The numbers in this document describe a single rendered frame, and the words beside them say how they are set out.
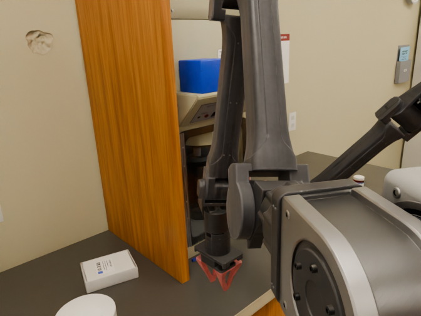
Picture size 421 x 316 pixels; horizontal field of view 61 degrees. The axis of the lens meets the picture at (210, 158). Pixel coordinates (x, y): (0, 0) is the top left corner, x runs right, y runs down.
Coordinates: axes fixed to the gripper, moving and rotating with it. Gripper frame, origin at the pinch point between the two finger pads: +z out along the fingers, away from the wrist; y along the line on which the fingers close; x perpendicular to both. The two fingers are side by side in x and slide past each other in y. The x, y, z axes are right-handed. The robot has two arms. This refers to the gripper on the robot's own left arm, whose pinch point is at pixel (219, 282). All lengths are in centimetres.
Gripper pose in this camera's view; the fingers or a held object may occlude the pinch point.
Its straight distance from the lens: 89.2
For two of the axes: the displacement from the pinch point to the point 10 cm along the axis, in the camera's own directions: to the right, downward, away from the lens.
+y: -6.7, -2.1, 7.1
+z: 0.4, 9.5, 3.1
